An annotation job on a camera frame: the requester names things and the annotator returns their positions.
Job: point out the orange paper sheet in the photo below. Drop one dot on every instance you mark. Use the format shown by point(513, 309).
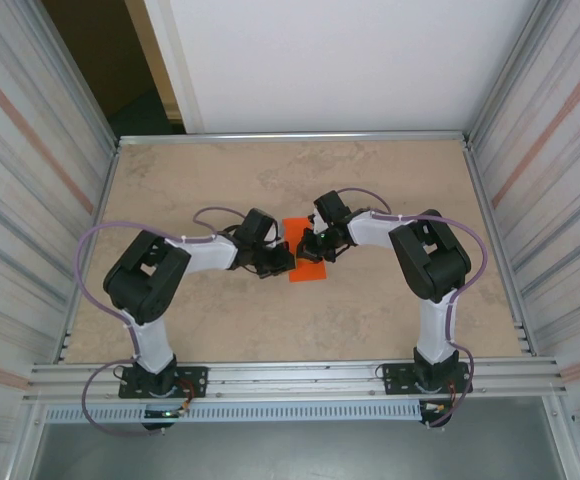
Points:
point(315, 272)

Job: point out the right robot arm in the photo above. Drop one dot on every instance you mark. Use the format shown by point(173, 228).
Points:
point(435, 260)

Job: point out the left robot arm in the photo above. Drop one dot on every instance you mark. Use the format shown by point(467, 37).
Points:
point(145, 280)

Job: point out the grey metal sheet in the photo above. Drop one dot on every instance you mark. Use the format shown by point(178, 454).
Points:
point(295, 450)

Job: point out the small electronics board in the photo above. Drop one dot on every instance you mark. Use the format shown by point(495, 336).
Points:
point(435, 409)
point(162, 414)

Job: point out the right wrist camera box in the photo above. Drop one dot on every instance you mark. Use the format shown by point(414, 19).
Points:
point(315, 225)

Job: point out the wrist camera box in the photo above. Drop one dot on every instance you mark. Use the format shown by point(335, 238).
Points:
point(315, 225)
point(278, 231)

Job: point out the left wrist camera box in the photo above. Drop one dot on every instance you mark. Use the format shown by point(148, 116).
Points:
point(278, 231)

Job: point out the aluminium table edge rail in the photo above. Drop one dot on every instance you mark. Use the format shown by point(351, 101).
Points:
point(501, 250)
point(86, 250)
point(290, 137)

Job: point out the wide aluminium mounting rail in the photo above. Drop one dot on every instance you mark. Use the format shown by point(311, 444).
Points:
point(295, 380)

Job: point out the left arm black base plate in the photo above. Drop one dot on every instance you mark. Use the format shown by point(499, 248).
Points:
point(195, 382)

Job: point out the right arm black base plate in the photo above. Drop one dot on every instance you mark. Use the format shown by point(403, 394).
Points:
point(395, 382)

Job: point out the white door frame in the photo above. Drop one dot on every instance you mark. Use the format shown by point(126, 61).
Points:
point(170, 50)

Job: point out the corrugated enclosure panel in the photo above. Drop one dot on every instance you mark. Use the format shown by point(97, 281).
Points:
point(10, 200)
point(570, 200)

